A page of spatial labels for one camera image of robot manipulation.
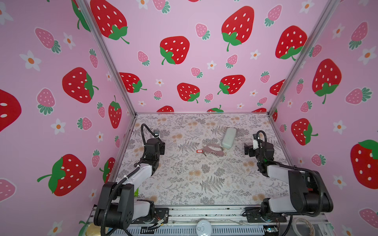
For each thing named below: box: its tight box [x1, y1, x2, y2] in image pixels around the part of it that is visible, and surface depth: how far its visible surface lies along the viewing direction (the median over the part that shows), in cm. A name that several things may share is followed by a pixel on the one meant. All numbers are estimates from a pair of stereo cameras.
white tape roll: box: [292, 217, 316, 236], surface depth 71 cm
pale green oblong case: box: [221, 127, 237, 149], surface depth 104 cm
